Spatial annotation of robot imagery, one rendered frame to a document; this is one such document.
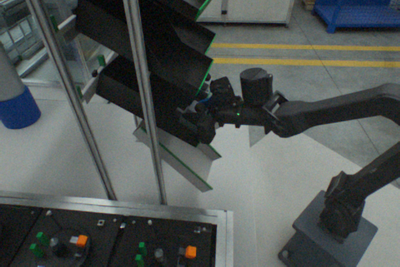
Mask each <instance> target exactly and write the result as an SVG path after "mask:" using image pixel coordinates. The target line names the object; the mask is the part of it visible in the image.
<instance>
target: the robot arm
mask: <svg viewBox="0 0 400 267"><path fill-rule="evenodd" d="M240 80H241V89H242V97H241V96H240V95H238V96H236V95H235V93H234V90H233V88H232V86H231V83H230V82H229V80H228V77H227V76H225V77H222V78H219V79H216V80H214V82H213V83H212V85H210V87H209V88H210V91H211V92H212V95H211V97H209V98H206V99H203V100H200V101H197V102H199V103H202V104H204V105H205V107H206V108H208V110H209V111H208V113H211V115H208V114H206V113H205V110H204V108H203V109H202V110H201V111H200V112H199V113H184V114H182V116H183V118H185V119H186V120H188V121H190V123H192V124H194V125H195V126H197V130H198V133H199V137H200V140H201V143H202V144H210V143H211V142H212V141H213V139H214V138H215V135H216V132H215V123H216V122H217V123H218V125H219V127H222V128H223V126H224V124H235V127H236V128H240V127H241V125H248V126H264V133H265V135H268V134H269V133H270V132H271V131H272V132H273V133H274V134H275V135H277V136H279V137H280V138H290V137H292V136H295V135H298V134H301V133H303V132H305V131H306V130H308V129H309V128H311V127H314V126H319V125H323V124H330V123H337V122H342V121H349V120H354V119H360V118H367V117H371V116H379V115H381V116H384V117H385V118H388V119H390V120H392V121H394V122H395V123H396V124H397V125H398V126H400V84H398V83H393V82H389V83H384V84H382V85H380V86H377V87H374V88H369V89H364V90H362V91H356V92H353V93H349V94H344V95H340V96H336V97H333V98H327V99H323V100H320V101H315V102H305V101H301V100H299V101H291V100H290V99H288V98H287V97H285V95H283V94H282V93H281V92H279V91H278V90H275V92H274V93H273V74H268V72H267V71H266V70H265V69H262V68H249V69H245V70H244V71H242V72H241V73H240ZM277 104H278V105H279V107H278V108H277V110H275V112H274V114H273V109H274V107H275V105H277ZM398 178H400V141H399V142H397V143H396V144H395V145H394V146H392V147H391V148H389V149H388V150H387V151H385V152H383V153H382V154H380V155H379V156H378V157H376V158H375V159H374V160H372V161H371V162H370V163H369V164H368V165H366V166H365V167H363V169H361V170H360V171H358V172H357V173H355V174H346V173H345V172H344V171H341V172H340V173H339V174H338V175H337V176H335V177H332V179H331V181H330V183H329V186H328V187H327V190H326V192H325V194H324V198H325V200H324V203H323V204H324V205H325V208H323V211H322V213H321V214H320V218H321V219H320V220H319V221H318V222H317V225H318V226H319V227H320V228H322V229H323V230H325V232H327V233H328V234H330V235H331V236H332V237H333V238H334V239H336V240H337V241H338V242H340V243H341V244H343V243H344V242H345V240H346V239H347V237H348V236H349V234H350V233H352V232H355V231H357V230H358V227H359V223H360V220H361V216H362V214H363V210H364V206H365V204H366V201H365V199H366V198H367V197H368V196H369V195H371V194H373V193H374V192H376V191H379V190H380V189H382V188H383V187H385V186H387V185H388V184H390V183H392V182H393V181H395V180H397V179H398Z"/></svg>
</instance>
